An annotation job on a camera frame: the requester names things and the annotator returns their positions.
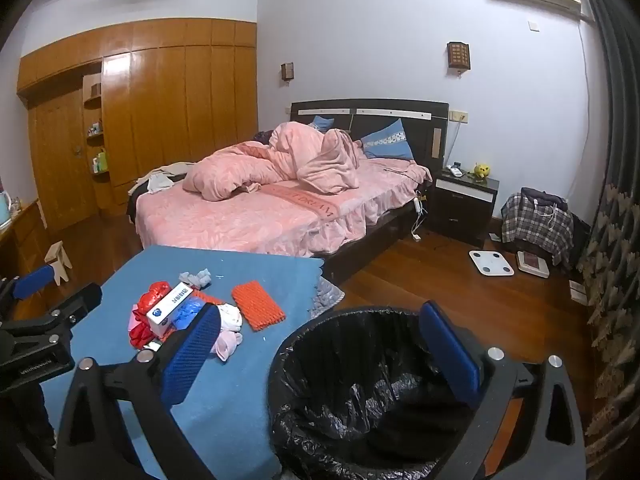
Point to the purple cloth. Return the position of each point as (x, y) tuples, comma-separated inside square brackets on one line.
[(261, 136)]

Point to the wooden stool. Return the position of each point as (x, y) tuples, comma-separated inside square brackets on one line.
[(57, 255)]

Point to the small blue pillow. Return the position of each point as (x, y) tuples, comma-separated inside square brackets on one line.
[(321, 123)]

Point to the white phone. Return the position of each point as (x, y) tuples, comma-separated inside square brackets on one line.
[(455, 170)]

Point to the trash bin with black bag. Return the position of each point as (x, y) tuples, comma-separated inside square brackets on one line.
[(360, 410)]

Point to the pink duvet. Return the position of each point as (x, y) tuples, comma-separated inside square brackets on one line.
[(280, 165)]

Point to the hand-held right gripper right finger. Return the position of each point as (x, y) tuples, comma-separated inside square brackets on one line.
[(450, 355)]

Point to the white bathroom scale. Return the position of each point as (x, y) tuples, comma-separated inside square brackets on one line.
[(491, 262)]

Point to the white floor socket box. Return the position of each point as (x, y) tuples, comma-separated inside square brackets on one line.
[(578, 292)]

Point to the dark nightstand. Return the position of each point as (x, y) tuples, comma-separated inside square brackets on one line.
[(460, 210)]

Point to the wooden wardrobe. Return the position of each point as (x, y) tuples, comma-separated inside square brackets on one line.
[(200, 110)]

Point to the blue tablecloth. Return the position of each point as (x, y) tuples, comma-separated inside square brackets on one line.
[(240, 400)]

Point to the small orange foam net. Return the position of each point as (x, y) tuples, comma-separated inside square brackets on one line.
[(257, 305)]

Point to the dark jacket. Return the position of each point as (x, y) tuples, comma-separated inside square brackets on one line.
[(542, 197)]

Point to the bed with pink sheet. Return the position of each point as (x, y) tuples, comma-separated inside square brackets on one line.
[(250, 220)]

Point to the large blue pillow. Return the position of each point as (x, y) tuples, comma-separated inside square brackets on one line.
[(387, 142)]

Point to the dark cloth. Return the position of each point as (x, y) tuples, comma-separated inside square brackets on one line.
[(135, 200)]

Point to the light blue kettle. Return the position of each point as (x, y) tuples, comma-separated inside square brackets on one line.
[(6, 207)]

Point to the red cloth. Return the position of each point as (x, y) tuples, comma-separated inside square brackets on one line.
[(152, 294)]

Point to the dark patterned curtain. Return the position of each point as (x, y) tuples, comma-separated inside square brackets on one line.
[(615, 160)]

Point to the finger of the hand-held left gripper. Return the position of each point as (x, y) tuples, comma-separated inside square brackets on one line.
[(32, 281), (80, 302)]

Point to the small wall lamp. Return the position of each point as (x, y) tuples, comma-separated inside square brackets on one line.
[(287, 71)]

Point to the wall socket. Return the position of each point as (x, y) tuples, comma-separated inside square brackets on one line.
[(459, 116)]

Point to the wooden desk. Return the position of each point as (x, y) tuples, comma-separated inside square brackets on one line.
[(22, 240)]

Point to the yellow plush toy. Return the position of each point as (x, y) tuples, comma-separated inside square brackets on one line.
[(481, 171)]

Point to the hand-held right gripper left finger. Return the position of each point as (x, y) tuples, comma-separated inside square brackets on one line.
[(192, 355)]

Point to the white power strip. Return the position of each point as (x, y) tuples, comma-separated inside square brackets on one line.
[(417, 205)]

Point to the grey quilted mat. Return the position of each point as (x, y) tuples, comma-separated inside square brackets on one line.
[(325, 297)]

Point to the white and blue box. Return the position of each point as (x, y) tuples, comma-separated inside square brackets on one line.
[(167, 307)]

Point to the white clothes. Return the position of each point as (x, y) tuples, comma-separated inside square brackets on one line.
[(162, 177)]

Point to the wall switch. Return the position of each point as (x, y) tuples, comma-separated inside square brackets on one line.
[(534, 25)]

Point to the large wall lamp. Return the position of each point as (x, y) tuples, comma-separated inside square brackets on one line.
[(458, 56)]

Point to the brown topped scale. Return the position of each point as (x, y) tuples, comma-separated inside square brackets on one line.
[(532, 263)]

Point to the white crumpled tissue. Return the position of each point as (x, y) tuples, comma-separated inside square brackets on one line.
[(231, 317)]

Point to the red glove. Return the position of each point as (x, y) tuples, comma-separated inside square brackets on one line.
[(140, 334)]

